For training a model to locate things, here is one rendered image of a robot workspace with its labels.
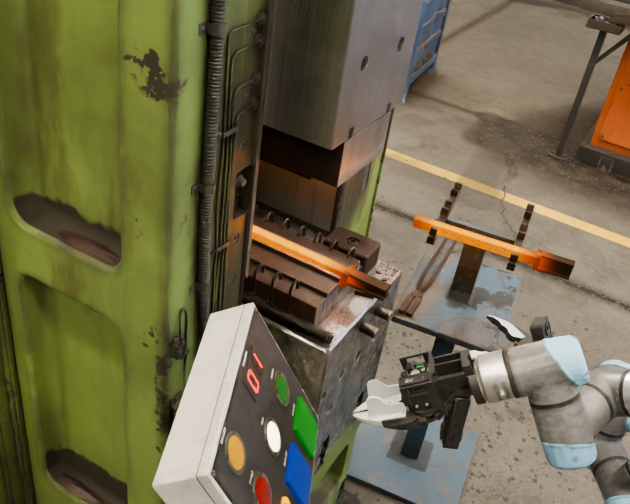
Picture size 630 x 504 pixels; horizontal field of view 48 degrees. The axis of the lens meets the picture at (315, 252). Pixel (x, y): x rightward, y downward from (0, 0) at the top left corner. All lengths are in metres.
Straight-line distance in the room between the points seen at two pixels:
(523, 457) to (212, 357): 1.81
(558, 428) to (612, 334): 2.35
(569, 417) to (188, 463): 0.55
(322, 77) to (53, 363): 0.93
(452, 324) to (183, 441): 1.16
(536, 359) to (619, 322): 2.47
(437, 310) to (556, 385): 0.96
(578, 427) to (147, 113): 0.78
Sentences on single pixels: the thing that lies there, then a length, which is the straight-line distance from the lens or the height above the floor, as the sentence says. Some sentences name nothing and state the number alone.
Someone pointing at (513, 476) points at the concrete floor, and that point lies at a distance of 2.65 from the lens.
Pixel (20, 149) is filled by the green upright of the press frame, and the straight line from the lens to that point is 1.43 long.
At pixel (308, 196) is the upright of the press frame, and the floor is 1.00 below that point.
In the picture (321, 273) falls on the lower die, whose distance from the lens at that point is 1.57.
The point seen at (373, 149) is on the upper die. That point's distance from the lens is 1.44.
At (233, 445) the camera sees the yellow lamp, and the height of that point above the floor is 1.18.
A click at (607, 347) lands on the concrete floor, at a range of 3.37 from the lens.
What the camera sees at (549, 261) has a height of 0.98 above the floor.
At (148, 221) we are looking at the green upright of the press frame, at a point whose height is 1.27.
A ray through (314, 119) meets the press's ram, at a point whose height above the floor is 1.41.
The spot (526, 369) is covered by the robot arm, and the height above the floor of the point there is 1.23.
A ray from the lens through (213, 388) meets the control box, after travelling 1.02.
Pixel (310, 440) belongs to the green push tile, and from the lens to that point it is 1.22.
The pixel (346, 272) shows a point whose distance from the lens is 1.55.
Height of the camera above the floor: 1.92
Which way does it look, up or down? 34 degrees down
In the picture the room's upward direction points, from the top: 9 degrees clockwise
